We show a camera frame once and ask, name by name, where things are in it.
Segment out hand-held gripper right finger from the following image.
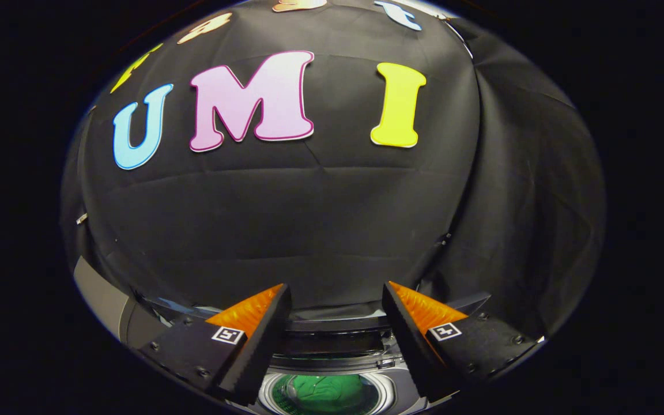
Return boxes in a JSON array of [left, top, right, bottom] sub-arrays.
[[382, 281, 540, 404]]

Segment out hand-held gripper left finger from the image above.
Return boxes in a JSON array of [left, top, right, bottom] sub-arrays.
[[139, 282, 292, 405]]

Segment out washing machine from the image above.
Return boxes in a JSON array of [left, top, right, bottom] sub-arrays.
[[246, 323, 459, 415]]

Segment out green polo shirt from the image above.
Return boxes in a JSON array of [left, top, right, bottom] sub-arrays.
[[271, 375, 382, 414]]

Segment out black backdrop cloth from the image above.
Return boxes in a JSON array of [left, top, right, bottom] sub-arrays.
[[60, 0, 606, 341]]

